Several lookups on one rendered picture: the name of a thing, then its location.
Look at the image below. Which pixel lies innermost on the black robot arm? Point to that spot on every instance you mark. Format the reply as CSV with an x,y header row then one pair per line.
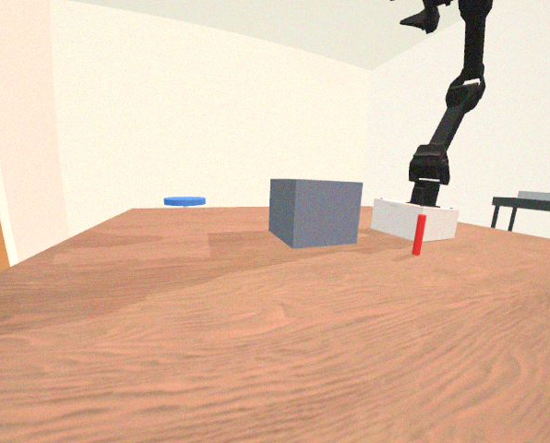
x,y
431,160

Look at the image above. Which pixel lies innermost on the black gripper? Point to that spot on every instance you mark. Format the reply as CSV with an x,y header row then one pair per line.
x,y
428,18

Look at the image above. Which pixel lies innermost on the red peg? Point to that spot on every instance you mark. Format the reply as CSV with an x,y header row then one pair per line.
x,y
419,235

